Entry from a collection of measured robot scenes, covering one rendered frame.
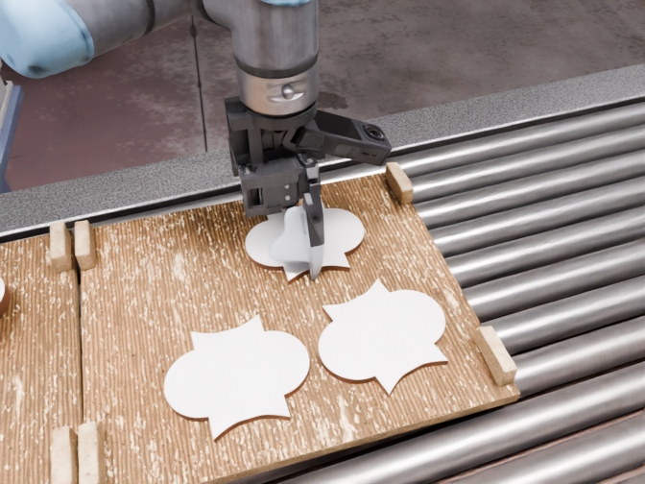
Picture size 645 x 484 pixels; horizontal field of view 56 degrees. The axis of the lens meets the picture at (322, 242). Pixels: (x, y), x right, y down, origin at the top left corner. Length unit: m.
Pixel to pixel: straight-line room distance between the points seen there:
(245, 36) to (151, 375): 0.34
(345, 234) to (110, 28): 0.35
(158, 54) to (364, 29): 1.00
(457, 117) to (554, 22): 2.48
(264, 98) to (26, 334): 0.36
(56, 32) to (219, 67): 2.42
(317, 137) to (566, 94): 0.57
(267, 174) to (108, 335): 0.24
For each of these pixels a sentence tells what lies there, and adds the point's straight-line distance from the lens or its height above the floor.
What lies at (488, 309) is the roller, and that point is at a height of 0.91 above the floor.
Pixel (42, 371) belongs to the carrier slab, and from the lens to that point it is 0.68.
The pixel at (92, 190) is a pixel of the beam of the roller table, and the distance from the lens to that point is 0.88.
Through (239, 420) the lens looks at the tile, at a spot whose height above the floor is 0.95.
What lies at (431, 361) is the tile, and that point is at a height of 0.95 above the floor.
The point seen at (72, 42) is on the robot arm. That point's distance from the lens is 0.51.
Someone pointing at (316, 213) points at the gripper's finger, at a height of 1.04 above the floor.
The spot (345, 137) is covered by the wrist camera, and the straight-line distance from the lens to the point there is 0.62.
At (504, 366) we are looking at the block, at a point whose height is 0.96.
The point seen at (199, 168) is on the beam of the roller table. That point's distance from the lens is 0.88.
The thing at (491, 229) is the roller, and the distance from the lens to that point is 0.80.
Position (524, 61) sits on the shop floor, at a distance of 3.05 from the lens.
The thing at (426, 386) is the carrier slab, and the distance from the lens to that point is 0.62.
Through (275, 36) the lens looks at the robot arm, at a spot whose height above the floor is 1.22.
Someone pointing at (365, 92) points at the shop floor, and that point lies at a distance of 2.70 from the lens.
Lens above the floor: 1.47
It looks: 47 degrees down
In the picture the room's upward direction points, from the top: straight up
